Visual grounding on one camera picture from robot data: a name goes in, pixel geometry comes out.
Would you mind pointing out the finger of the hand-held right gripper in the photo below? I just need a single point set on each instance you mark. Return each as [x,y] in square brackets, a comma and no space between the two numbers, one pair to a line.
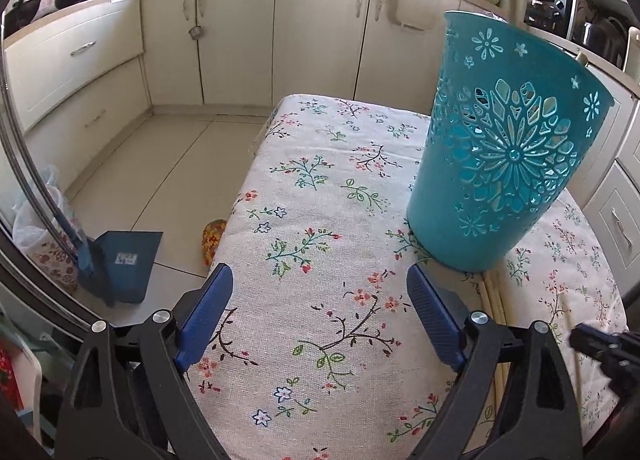
[597,342]

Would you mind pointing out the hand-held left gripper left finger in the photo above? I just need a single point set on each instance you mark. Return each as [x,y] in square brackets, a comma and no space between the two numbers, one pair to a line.
[205,310]

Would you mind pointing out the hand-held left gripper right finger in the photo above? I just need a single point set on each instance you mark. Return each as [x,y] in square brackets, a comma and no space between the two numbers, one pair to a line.
[430,310]

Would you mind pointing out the teal plastic utensil basket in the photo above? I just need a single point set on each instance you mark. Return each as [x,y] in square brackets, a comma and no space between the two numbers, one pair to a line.
[500,154]

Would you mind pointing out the colourful patterned slipper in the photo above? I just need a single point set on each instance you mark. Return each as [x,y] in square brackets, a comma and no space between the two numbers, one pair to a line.
[212,240]

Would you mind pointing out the blue dustpan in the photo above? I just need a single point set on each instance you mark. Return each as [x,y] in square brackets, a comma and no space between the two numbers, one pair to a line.
[125,265]

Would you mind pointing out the white side drawer cabinet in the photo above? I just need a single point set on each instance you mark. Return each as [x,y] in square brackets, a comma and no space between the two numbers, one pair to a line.
[615,210]

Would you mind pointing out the floral tablecloth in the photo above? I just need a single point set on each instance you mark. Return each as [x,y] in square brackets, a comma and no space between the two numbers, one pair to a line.
[320,220]

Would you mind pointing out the white plastic bag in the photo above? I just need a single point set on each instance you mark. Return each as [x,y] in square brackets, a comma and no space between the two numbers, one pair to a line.
[35,235]

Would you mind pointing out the white stove drawer cabinet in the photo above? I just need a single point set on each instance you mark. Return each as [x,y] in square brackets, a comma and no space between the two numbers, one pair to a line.
[75,69]

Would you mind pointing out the small metal cabinet lock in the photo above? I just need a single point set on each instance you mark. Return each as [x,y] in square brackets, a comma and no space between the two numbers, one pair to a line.
[195,33]

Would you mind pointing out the white sink base cabinets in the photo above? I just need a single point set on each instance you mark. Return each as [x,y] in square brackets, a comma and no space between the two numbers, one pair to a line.
[300,29]

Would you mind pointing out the black rice cooker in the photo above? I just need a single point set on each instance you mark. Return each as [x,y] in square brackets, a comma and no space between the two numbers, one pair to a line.
[602,39]

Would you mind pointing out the white door-hung rack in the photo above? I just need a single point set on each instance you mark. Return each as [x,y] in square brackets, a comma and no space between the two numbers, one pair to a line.
[412,4]

